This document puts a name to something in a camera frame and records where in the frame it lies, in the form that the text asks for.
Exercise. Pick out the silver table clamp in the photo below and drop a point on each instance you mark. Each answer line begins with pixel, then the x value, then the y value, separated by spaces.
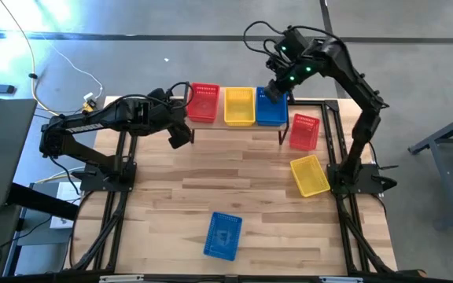
pixel 120 278
pixel 340 280

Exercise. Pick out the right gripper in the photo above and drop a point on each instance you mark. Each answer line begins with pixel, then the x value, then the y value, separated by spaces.
pixel 277 88

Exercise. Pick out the yellow plastic slotted basket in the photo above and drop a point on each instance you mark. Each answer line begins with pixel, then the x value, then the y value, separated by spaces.
pixel 240 108
pixel 309 177

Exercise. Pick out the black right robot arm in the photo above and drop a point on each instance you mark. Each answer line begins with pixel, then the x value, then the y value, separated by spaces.
pixel 352 78

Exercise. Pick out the white power adapter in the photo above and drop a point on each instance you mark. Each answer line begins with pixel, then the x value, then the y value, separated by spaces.
pixel 89 96

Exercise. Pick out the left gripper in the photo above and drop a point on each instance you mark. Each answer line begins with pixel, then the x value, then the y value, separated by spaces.
pixel 180 137

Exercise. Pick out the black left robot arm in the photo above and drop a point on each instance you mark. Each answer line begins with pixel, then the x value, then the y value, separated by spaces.
pixel 93 126

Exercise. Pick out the black metal crossbar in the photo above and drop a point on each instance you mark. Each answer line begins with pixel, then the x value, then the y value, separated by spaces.
pixel 226 280

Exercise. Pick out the red plastic slotted basket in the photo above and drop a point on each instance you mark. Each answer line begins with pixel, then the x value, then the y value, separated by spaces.
pixel 304 133
pixel 203 114

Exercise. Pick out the black metal frame rails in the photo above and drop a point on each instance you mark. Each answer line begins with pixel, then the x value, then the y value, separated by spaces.
pixel 332 105
pixel 121 149

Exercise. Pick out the blue plastic slotted basket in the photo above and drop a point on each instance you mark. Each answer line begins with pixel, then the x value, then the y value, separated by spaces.
pixel 269 114
pixel 272 124
pixel 222 236

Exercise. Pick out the black desk beam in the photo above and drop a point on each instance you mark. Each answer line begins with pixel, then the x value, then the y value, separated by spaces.
pixel 41 202

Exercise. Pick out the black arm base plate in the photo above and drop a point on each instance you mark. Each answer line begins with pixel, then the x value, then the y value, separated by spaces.
pixel 93 182
pixel 368 173

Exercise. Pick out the wooden shelf with black legs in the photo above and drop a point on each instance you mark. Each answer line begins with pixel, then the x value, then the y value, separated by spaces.
pixel 207 126

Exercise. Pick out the grey desk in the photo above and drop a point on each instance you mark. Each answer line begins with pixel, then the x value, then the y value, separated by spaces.
pixel 2 157

